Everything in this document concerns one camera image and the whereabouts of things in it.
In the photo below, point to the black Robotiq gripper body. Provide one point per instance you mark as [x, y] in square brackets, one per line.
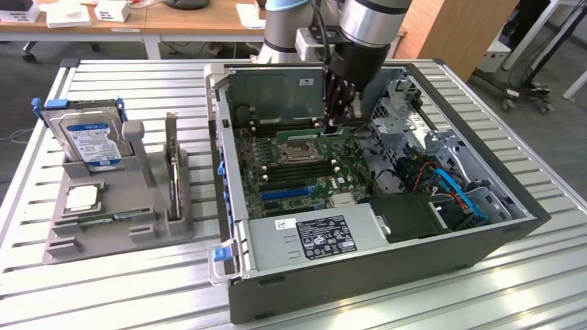
[360, 65]

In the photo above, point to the green RAM stick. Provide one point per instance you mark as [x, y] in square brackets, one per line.
[298, 134]
[101, 219]

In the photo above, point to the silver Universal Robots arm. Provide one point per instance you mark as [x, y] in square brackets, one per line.
[372, 20]

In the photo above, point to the RAM slot white latches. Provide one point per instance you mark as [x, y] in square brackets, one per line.
[285, 121]
[304, 175]
[300, 167]

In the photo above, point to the RAM slot black latches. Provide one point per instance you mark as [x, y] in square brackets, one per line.
[298, 163]
[285, 125]
[301, 171]

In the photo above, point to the silver metal disk bay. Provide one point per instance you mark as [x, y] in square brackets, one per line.
[394, 132]

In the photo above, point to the green motherboard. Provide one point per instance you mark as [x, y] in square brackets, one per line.
[342, 161]

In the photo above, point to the metal CPU socket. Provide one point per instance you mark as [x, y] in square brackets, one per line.
[296, 151]

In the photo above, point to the wooden cabinet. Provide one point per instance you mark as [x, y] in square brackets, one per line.
[450, 34]

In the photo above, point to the white paper stack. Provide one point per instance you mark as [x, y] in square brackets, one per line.
[250, 15]

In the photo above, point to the silver chipset heatsink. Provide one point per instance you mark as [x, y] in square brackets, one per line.
[345, 200]

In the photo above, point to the long black expansion slot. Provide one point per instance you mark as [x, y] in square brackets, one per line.
[280, 187]

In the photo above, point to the white box red button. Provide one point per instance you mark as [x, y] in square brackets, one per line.
[496, 55]

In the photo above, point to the blue expansion slot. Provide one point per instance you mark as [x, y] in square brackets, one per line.
[285, 194]

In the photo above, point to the blue card retainer clip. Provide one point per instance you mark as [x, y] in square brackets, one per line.
[228, 198]
[220, 165]

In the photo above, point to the black fan shroud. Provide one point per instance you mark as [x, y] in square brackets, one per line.
[404, 216]

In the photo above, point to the black wheeled stand base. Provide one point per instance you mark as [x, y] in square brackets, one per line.
[528, 91]

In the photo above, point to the graphics card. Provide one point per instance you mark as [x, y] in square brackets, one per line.
[174, 172]

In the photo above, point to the black rounded desk device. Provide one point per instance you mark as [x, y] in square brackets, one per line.
[186, 4]

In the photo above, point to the silver power supply unit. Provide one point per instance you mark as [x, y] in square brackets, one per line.
[272, 247]

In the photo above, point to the blue case release latch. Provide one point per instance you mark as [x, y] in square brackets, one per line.
[221, 255]

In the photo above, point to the grey parts rack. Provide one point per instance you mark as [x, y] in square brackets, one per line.
[133, 203]

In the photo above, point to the white labelled box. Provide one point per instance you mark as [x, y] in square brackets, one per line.
[113, 10]

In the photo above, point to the hard disk blue label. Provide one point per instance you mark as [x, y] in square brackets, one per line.
[87, 137]

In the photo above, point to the black open PC case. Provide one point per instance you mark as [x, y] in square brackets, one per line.
[368, 292]

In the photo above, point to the blue disk caddy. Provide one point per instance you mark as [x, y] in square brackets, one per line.
[57, 104]

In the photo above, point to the silver CPU chip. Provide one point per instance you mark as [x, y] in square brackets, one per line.
[83, 198]

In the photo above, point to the white flat carton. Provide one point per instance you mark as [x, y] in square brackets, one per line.
[69, 15]

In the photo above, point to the black chair base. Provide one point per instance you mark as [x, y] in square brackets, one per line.
[30, 51]

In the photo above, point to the white box black lid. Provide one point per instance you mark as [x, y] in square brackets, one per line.
[18, 13]

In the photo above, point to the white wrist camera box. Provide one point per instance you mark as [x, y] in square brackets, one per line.
[308, 44]

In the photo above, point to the wooden desk white frame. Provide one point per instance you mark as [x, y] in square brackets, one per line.
[115, 27]
[221, 20]

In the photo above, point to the white table frame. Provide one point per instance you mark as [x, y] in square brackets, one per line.
[532, 34]

